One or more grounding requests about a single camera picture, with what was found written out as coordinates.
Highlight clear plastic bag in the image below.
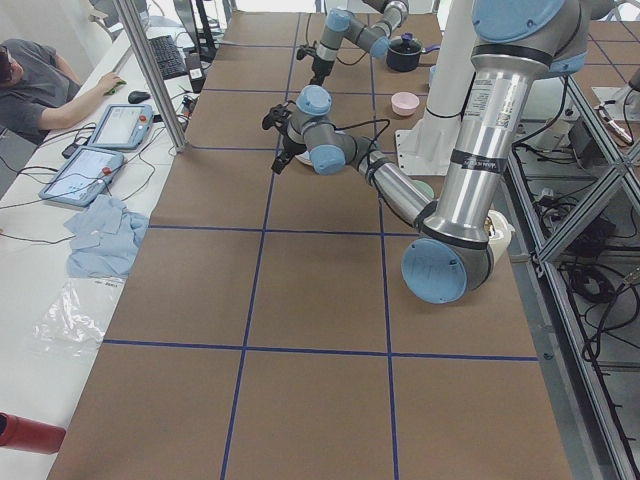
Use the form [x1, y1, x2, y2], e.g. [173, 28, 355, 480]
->
[33, 277, 125, 352]

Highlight teach pendant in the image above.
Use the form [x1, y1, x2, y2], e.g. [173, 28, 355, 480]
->
[39, 146, 125, 207]
[88, 103, 154, 151]

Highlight black computer mouse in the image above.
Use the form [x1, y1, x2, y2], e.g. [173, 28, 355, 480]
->
[127, 90, 151, 105]

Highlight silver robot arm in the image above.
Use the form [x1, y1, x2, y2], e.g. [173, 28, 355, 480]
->
[297, 1, 409, 86]
[262, 1, 612, 304]

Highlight seated person grey shirt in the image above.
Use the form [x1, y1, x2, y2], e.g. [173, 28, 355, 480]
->
[1, 39, 125, 145]

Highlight dark blue pot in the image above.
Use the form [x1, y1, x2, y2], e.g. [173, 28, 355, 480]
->
[386, 32, 441, 73]

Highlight cream toaster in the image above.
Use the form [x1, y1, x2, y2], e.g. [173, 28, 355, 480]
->
[484, 210, 515, 266]

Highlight aluminium frame post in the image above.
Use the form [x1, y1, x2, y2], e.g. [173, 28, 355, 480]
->
[114, 0, 187, 153]

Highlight green bowl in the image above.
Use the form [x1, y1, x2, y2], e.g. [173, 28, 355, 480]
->
[413, 180, 435, 199]

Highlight lower teach pendant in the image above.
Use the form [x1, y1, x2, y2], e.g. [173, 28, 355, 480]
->
[39, 146, 125, 207]

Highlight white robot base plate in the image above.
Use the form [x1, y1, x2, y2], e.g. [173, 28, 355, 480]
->
[395, 130, 452, 176]

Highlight blue plate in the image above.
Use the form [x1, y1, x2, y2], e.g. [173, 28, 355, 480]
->
[295, 155, 313, 167]

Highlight red bottle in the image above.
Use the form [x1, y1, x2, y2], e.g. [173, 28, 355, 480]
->
[1, 412, 66, 454]

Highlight pink bowl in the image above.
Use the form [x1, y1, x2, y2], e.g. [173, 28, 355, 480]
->
[391, 91, 420, 117]

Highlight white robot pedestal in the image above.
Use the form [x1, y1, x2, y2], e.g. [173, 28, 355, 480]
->
[410, 0, 476, 153]

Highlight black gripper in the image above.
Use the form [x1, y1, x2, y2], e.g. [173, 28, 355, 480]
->
[271, 107, 306, 174]
[309, 52, 333, 86]

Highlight upper teach pendant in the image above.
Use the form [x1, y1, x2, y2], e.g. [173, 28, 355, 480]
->
[88, 103, 154, 151]

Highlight light blue cloth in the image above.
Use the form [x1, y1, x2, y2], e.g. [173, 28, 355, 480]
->
[64, 194, 149, 278]

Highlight black keyboard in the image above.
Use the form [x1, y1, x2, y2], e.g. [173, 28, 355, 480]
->
[148, 35, 188, 80]

